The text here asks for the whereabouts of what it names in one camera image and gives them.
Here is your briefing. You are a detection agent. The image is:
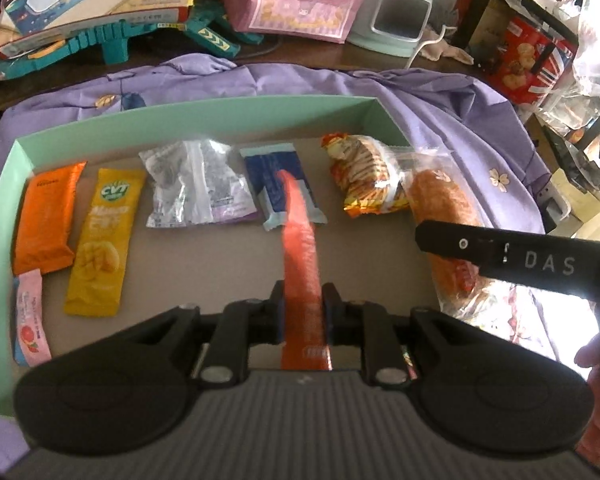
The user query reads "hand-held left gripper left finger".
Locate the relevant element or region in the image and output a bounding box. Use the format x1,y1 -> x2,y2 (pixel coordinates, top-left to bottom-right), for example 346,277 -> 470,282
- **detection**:
122,280 -> 287,386

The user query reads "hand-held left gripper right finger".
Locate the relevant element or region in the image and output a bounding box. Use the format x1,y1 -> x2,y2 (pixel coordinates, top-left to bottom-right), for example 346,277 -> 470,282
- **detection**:
322,282 -> 473,388

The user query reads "red orange snack packet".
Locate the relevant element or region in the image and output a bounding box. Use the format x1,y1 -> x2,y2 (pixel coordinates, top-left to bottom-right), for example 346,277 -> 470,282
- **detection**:
277,169 -> 333,372

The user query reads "mint green cardboard box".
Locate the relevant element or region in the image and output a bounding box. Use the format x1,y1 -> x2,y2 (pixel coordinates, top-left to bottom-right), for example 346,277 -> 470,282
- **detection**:
0,95 -> 448,418

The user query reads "bread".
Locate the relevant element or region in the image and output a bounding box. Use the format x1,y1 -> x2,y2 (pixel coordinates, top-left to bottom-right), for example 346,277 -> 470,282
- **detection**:
387,146 -> 511,321

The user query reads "blue white snack packet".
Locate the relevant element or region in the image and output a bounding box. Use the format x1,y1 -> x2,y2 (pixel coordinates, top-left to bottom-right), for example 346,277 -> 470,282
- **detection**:
240,143 -> 328,232

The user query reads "orange yellow cracker packet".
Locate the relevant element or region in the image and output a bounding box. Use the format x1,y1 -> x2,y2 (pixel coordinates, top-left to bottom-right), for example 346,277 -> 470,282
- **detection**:
321,132 -> 416,218

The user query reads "clear purple snack packet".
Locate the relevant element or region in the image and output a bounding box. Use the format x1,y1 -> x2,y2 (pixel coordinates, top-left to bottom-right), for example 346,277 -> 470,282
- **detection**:
137,139 -> 261,229

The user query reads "yellow mango snack packet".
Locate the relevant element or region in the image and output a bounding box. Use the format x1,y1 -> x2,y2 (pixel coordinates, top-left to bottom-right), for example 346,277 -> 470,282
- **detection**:
62,167 -> 148,317

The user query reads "pink candy packet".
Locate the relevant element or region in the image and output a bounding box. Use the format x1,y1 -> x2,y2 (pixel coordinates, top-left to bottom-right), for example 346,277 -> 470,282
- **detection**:
12,268 -> 53,367

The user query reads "purple floral blanket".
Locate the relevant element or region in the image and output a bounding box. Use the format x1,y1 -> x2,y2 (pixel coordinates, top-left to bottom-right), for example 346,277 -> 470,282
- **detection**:
0,52 -> 600,466

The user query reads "red cookie tin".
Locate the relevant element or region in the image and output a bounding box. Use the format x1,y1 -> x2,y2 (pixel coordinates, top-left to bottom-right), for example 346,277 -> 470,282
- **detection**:
485,15 -> 578,106

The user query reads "beige cloth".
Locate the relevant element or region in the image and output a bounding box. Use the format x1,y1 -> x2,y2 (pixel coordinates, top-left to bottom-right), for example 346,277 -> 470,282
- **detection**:
420,27 -> 476,63

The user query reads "dark printed cardboard box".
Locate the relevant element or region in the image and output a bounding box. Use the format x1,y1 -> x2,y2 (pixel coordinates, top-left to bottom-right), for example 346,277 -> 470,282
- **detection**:
437,0 -> 518,61

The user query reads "mint green blender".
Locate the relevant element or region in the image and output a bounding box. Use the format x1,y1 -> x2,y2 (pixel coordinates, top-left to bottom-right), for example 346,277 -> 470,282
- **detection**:
347,0 -> 443,58

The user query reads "pink gift bag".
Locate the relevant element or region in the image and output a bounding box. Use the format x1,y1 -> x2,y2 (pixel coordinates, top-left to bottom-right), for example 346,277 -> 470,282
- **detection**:
220,0 -> 381,43

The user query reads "teal toy track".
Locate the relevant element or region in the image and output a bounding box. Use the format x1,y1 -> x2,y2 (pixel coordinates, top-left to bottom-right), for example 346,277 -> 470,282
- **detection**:
0,2 -> 243,81

